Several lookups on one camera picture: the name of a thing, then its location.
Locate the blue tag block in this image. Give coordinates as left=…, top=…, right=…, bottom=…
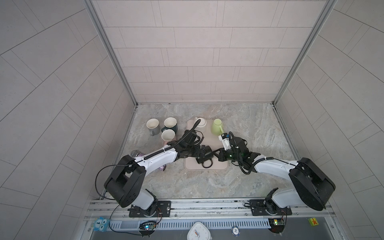
left=93, top=217, right=110, bottom=232

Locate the round blue badge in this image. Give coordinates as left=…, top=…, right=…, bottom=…
left=231, top=226, right=240, bottom=237

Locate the left circuit board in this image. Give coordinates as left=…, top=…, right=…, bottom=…
left=139, top=221, right=158, bottom=231

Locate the grey mug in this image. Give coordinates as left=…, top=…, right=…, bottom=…
left=146, top=119, right=161, bottom=136

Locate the pink mug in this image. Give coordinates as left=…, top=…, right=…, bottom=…
left=161, top=129, right=176, bottom=146

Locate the purple glitter tube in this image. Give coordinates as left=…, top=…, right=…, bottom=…
left=131, top=150, right=167, bottom=171

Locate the beige plastic tray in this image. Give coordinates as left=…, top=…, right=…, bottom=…
left=184, top=119, right=229, bottom=171

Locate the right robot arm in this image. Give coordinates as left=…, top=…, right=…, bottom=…
left=214, top=132, right=336, bottom=215

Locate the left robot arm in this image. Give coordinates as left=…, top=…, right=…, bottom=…
left=104, top=120, right=201, bottom=217

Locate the white kitchen timer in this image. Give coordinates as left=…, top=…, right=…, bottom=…
left=187, top=222, right=212, bottom=240

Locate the aluminium mounting rail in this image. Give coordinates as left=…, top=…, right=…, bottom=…
left=84, top=198, right=336, bottom=220

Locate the white mug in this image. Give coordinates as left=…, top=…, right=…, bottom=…
left=195, top=118, right=207, bottom=129

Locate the circuit board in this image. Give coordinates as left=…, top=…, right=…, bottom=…
left=139, top=221, right=158, bottom=231
left=268, top=218, right=286, bottom=234

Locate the light green mug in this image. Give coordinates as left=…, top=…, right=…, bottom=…
left=211, top=119, right=225, bottom=136

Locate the dark green mug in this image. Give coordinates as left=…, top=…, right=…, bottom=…
left=161, top=117, right=178, bottom=134

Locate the black mug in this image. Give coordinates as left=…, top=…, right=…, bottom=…
left=196, top=145, right=214, bottom=169

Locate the right circuit board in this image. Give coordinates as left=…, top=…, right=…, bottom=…
left=268, top=218, right=286, bottom=234

